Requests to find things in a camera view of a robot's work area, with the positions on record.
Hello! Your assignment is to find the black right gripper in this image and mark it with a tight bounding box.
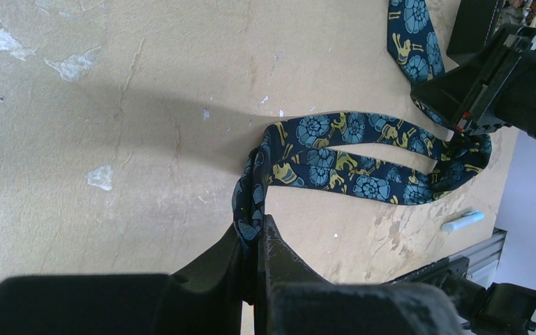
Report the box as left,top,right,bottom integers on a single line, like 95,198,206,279
410,29,536,139

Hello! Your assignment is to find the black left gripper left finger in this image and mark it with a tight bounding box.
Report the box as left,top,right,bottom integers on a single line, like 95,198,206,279
0,228,241,334

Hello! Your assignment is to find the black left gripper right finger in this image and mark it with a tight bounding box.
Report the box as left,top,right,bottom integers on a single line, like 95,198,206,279
255,215,462,334

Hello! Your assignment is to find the navy blue shell pattern tie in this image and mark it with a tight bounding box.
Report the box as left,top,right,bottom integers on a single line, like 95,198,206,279
230,0,493,253

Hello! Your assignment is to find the black tie display box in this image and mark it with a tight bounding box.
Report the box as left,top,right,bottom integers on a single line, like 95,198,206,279
447,0,504,65

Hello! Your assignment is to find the rolled cat pattern tie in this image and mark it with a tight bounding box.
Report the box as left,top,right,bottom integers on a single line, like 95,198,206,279
498,0,536,26

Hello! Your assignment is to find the light blue marker pen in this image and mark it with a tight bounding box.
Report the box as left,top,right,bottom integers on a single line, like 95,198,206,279
440,211,485,232

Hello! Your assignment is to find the aluminium frame rail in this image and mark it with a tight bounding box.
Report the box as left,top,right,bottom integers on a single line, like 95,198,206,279
449,228,507,288

